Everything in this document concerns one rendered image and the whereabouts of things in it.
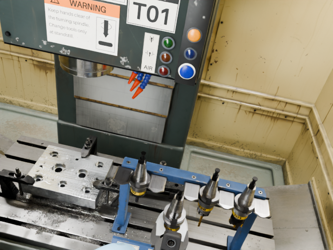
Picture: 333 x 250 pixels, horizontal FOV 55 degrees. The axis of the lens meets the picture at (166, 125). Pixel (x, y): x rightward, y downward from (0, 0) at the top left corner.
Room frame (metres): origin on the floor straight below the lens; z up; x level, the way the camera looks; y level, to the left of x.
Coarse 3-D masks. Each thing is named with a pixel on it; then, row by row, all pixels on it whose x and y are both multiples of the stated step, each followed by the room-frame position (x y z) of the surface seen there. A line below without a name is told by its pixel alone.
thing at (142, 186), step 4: (132, 172) 0.71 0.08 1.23; (132, 176) 0.70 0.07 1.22; (148, 176) 0.71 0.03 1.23; (132, 180) 0.68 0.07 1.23; (148, 180) 0.69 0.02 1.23; (132, 184) 0.67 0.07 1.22; (136, 184) 0.68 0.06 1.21; (140, 184) 0.67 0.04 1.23; (144, 184) 0.67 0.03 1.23; (140, 188) 0.67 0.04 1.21; (144, 188) 0.67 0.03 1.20
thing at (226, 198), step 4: (220, 192) 0.71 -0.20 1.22; (224, 192) 0.71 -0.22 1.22; (228, 192) 0.71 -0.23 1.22; (232, 192) 0.72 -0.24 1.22; (220, 196) 0.69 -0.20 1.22; (224, 196) 0.69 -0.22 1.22; (228, 196) 0.70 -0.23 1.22; (232, 196) 0.70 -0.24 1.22; (220, 200) 0.67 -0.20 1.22; (224, 200) 0.68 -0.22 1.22; (228, 200) 0.68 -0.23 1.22; (232, 200) 0.68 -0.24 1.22; (220, 204) 0.66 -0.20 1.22; (224, 204) 0.66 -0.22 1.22; (228, 204) 0.66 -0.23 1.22; (232, 204) 0.67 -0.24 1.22; (224, 208) 0.65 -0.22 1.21; (228, 208) 0.65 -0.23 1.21; (232, 208) 0.65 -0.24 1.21
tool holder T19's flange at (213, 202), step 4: (200, 192) 0.68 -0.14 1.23; (200, 196) 0.67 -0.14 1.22; (204, 196) 0.67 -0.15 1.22; (216, 196) 0.68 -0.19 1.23; (200, 200) 0.67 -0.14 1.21; (204, 200) 0.66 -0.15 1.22; (208, 200) 0.66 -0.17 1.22; (212, 200) 0.66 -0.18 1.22; (216, 200) 0.66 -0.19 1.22; (204, 204) 0.66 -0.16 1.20; (212, 204) 0.66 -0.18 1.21
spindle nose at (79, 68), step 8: (64, 64) 0.77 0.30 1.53; (72, 64) 0.76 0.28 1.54; (80, 64) 0.76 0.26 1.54; (88, 64) 0.77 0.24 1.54; (96, 64) 0.77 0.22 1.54; (72, 72) 0.77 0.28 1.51; (80, 72) 0.76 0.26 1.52; (88, 72) 0.77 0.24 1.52; (96, 72) 0.78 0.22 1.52; (104, 72) 0.79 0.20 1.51
